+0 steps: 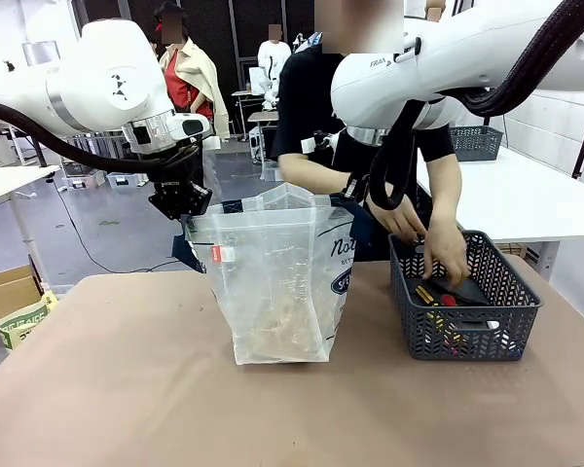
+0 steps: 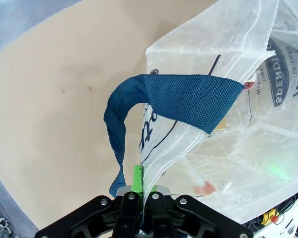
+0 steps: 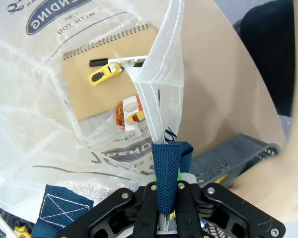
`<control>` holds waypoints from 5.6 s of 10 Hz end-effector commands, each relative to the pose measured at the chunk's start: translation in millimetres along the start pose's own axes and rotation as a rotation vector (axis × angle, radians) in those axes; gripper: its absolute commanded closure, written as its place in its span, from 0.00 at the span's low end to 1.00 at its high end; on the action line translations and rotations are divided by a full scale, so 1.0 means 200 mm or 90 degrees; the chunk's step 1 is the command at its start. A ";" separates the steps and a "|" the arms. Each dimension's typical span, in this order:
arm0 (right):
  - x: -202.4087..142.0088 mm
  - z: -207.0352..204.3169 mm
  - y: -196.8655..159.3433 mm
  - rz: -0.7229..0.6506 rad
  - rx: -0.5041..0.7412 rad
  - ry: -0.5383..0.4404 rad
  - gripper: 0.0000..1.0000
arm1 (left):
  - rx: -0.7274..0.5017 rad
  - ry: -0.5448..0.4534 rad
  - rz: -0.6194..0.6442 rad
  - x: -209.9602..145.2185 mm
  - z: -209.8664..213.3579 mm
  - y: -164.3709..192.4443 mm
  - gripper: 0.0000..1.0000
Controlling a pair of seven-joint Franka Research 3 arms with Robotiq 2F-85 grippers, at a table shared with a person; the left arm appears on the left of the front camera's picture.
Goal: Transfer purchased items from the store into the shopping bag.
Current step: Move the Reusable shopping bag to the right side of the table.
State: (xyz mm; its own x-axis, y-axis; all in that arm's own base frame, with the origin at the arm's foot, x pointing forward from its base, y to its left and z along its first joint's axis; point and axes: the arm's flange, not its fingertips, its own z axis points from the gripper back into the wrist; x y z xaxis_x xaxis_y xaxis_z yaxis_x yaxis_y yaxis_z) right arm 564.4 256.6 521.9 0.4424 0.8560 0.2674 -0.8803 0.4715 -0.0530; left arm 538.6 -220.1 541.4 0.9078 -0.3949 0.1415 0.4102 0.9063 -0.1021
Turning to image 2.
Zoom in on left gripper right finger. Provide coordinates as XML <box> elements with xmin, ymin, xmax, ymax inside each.
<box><xmin>143</xmin><ymin>185</ymin><xmax>254</xmax><ymax>238</ymax></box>

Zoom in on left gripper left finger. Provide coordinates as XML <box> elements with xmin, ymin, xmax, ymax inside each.
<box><xmin>36</xmin><ymin>165</ymin><xmax>145</xmax><ymax>238</ymax></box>

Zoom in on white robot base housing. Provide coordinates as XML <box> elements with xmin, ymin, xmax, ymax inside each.
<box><xmin>275</xmin><ymin>193</ymin><xmax>298</xmax><ymax>235</ymax></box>

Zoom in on red white label tag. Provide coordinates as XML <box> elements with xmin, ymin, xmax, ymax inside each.
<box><xmin>193</xmin><ymin>180</ymin><xmax>233</xmax><ymax>198</ymax></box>

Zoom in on yellow red emergency stop button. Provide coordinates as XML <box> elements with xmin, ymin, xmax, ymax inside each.
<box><xmin>262</xmin><ymin>208</ymin><xmax>280</xmax><ymax>226</ymax></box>

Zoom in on bundle of thin cables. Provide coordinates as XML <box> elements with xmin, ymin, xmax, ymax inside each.
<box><xmin>245</xmin><ymin>213</ymin><xmax>266</xmax><ymax>232</ymax></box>

